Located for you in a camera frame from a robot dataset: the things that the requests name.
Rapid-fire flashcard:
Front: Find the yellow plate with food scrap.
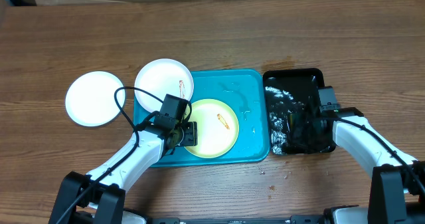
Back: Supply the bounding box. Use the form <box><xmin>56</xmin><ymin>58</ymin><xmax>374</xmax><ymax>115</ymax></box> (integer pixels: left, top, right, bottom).
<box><xmin>185</xmin><ymin>99</ymin><xmax>239</xmax><ymax>158</ymax></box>

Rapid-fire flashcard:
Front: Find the white plate with red stain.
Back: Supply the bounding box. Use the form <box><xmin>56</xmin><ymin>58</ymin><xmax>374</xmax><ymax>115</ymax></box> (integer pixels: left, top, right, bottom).
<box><xmin>134</xmin><ymin>58</ymin><xmax>194</xmax><ymax>101</ymax></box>

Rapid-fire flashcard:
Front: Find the white plate with crumbs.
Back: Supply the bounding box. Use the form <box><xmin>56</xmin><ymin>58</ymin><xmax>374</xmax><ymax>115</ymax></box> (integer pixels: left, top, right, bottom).
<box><xmin>65</xmin><ymin>71</ymin><xmax>126</xmax><ymax>127</ymax></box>

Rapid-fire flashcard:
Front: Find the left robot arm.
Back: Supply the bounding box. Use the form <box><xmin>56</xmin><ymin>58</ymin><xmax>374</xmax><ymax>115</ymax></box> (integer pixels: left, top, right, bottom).
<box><xmin>48</xmin><ymin>112</ymin><xmax>198</xmax><ymax>224</ymax></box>

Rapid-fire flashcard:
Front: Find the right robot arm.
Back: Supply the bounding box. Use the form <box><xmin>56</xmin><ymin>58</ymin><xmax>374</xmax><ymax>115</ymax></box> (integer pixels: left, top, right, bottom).
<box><xmin>288</xmin><ymin>108</ymin><xmax>424</xmax><ymax>223</ymax></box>

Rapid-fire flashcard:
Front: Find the black rectangular water tray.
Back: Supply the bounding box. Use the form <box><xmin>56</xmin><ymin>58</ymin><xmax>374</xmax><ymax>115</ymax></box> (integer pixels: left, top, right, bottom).
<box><xmin>263</xmin><ymin>68</ymin><xmax>332</xmax><ymax>156</ymax></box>

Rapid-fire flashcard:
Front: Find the teal plastic tray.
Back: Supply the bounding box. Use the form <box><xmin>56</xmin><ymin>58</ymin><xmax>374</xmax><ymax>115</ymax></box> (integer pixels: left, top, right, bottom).
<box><xmin>154</xmin><ymin>69</ymin><xmax>270</xmax><ymax>168</ymax></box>

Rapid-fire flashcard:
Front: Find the orange food scrap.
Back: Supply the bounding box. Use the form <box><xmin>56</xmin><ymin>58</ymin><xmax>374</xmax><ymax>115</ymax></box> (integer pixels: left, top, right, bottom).
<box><xmin>217</xmin><ymin>114</ymin><xmax>230</xmax><ymax>130</ymax></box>

